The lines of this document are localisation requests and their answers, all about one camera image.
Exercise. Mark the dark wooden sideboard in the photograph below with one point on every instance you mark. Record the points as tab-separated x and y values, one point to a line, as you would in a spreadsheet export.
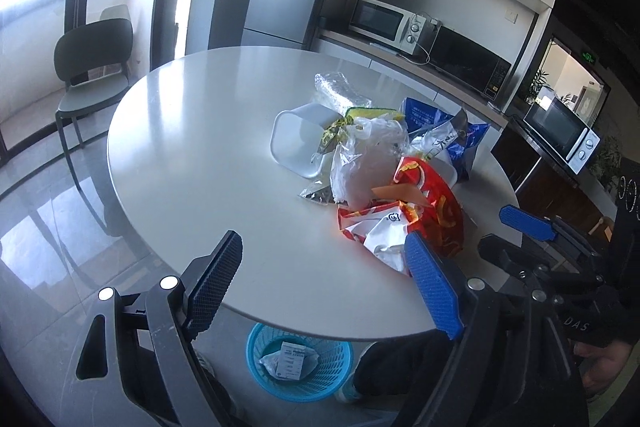
550	192

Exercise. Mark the white paper receipt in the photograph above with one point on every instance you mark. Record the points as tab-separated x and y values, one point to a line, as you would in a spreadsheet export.
290	359

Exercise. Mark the red snack bag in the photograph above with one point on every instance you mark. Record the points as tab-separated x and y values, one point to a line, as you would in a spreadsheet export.
435	207

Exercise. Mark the yellow sponge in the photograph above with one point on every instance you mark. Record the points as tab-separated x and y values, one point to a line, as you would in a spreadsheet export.
370	112

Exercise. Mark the person's right leg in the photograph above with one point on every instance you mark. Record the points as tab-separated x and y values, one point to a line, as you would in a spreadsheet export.
400	362

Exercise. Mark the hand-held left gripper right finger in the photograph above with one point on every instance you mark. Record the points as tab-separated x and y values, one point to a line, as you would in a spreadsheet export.
432	292

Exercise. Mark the white plastic container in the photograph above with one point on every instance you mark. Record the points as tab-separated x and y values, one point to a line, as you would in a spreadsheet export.
295	137

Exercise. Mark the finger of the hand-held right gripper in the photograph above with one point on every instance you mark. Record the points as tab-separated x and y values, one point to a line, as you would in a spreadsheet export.
500	253
530	222

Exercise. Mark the person's black jacket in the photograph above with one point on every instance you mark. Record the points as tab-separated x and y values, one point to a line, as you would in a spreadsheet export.
627	227

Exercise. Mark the beige chair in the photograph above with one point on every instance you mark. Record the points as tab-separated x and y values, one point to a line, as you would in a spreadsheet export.
116	13

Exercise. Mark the dark green chair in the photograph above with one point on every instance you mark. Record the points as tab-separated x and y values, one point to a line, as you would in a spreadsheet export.
92	52

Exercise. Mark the kitchen counter cabinet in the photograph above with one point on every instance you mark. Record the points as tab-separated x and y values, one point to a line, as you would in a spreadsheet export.
400	74

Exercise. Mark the white bowl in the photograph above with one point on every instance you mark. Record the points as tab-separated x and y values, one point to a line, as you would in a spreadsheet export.
445	172

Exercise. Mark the clear crumpled plastic wrapper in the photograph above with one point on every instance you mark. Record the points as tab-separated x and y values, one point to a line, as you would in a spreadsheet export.
335	89

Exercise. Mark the translucent white plastic bag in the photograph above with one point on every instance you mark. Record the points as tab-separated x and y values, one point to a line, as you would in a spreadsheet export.
365	167

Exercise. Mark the person's right shoe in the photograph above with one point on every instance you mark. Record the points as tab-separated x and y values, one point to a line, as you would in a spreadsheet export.
346	392

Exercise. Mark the black microwave oven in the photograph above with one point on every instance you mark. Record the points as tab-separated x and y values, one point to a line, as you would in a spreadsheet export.
465	57

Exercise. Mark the green potted plant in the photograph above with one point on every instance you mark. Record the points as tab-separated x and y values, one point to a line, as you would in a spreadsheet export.
607	157
537	82

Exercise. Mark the blue plastic bag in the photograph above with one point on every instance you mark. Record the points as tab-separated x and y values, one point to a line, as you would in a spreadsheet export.
470	147

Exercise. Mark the white microwave with dials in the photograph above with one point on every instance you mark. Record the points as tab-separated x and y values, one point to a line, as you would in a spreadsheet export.
375	19
555	124

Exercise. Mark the blue plastic basket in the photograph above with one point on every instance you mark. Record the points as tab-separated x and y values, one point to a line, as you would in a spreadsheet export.
330	377

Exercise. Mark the white paper bag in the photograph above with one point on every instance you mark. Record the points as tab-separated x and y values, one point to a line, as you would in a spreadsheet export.
385	242

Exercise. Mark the person's left shoe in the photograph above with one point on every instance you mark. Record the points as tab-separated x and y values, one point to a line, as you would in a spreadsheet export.
205	363

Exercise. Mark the person's right forearm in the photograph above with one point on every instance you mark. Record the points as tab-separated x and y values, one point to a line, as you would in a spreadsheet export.
595	317

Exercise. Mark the person's shoe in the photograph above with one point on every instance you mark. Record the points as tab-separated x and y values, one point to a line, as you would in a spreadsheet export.
205	363
346	392

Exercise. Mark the green exit sign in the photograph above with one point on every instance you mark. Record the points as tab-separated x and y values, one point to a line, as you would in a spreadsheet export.
590	57

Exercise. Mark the person's right hand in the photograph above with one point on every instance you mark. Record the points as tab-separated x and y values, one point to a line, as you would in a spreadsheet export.
602	367

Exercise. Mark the silver foil wrapper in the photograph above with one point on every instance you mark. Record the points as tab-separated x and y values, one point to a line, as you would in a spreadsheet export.
317	196

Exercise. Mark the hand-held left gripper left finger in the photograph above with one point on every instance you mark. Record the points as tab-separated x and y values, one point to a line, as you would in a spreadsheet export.
215	277

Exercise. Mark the white wall switch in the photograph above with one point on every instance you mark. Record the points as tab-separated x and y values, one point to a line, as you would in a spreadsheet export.
511	16

